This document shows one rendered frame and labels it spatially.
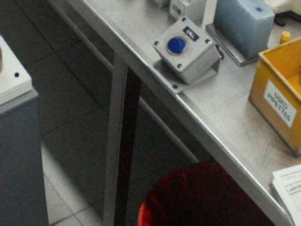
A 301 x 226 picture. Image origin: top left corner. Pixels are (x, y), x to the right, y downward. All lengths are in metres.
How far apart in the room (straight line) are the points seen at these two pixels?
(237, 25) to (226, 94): 0.12
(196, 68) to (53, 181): 1.04
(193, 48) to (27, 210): 0.46
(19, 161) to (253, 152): 0.39
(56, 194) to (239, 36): 1.01
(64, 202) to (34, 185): 0.75
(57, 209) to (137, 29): 0.91
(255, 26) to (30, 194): 0.50
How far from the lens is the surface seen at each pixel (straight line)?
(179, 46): 0.95
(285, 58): 0.99
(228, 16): 1.06
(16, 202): 1.16
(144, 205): 1.37
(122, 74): 1.15
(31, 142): 1.05
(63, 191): 1.91
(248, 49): 1.04
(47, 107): 2.12
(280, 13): 1.16
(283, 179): 0.90
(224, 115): 0.97
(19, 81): 0.96
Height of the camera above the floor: 1.59
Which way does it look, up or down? 49 degrees down
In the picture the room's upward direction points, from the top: 8 degrees clockwise
